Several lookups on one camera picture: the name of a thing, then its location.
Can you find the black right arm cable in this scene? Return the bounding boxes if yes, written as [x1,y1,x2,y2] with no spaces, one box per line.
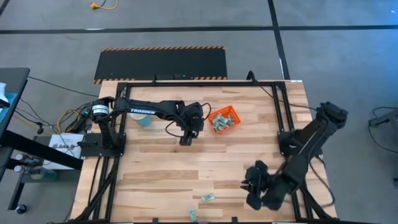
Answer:
[273,155,336,208]

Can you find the yellow cable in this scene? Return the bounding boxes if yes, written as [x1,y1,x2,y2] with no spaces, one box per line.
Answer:
[57,109,82,133]

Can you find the black floor cable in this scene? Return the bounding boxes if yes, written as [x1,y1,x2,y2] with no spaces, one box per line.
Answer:
[27,76,94,96]

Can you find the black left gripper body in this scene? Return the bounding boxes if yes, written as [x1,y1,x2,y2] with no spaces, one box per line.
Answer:
[177,101,205,138]

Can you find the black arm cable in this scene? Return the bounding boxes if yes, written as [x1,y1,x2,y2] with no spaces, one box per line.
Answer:
[164,101,212,139]
[273,155,336,208]

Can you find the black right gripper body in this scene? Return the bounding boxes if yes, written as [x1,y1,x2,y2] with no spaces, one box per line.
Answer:
[247,169,280,209]

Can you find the clear bottle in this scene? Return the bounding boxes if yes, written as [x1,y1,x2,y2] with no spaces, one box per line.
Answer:
[14,153,41,166]
[12,164,32,174]

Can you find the black hazard-striped floor mat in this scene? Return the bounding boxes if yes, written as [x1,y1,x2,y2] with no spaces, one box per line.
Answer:
[93,45,228,85]

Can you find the yellow extension cord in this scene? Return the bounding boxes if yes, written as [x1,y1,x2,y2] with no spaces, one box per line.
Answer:
[89,0,119,11]

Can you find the teal cup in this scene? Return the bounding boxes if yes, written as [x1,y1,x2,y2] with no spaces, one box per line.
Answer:
[130,112,153,128]

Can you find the glass jar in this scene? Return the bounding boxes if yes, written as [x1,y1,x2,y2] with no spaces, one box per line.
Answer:
[29,166,58,181]

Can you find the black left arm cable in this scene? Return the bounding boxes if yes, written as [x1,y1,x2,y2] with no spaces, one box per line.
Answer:
[164,101,212,139]

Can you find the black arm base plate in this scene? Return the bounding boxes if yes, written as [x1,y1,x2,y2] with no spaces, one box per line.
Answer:
[277,129,323,156]
[80,133,127,158]

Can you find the white labelled box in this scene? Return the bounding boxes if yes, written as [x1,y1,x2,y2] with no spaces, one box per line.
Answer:
[48,133,85,170]

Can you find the black power strip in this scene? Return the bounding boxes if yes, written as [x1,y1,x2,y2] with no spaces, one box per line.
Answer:
[67,107,94,133]

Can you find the blue box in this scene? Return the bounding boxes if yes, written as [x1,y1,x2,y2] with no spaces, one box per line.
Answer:
[0,92,18,125]

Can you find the white tissue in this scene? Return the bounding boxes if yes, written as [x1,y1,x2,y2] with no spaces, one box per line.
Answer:
[0,82,10,108]

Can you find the black supply cable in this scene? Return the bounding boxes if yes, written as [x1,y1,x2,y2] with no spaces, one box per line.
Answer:
[247,70,320,111]

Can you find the black side desk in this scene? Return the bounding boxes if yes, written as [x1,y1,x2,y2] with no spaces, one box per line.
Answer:
[0,67,85,212]

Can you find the orange plastic basket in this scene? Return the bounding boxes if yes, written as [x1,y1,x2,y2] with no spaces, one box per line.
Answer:
[207,105,242,135]

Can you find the black tripod base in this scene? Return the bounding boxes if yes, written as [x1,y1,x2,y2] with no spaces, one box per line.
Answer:
[368,107,398,129]

